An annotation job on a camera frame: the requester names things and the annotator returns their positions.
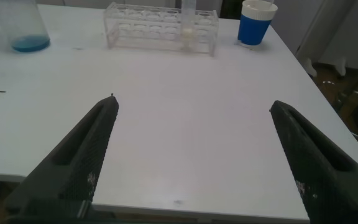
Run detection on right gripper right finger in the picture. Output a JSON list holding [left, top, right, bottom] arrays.
[[268, 100, 358, 224]]

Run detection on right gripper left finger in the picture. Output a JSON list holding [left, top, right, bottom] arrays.
[[4, 94, 120, 218]]

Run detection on clear glass beaker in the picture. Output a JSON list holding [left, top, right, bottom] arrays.
[[0, 0, 51, 53]]

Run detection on clear acrylic test tube rack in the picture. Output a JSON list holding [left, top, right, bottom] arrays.
[[103, 1, 219, 57]]

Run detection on test tube with white pigment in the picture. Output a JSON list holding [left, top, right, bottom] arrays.
[[180, 0, 196, 51]]

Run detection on white partition foot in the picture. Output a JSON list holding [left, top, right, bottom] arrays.
[[333, 57, 346, 77], [302, 57, 318, 78]]

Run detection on white partition panel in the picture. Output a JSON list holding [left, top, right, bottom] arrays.
[[270, 0, 357, 58], [196, 0, 223, 15], [317, 0, 358, 71]]

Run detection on blue white paper cup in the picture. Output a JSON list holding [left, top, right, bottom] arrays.
[[237, 0, 278, 47]]

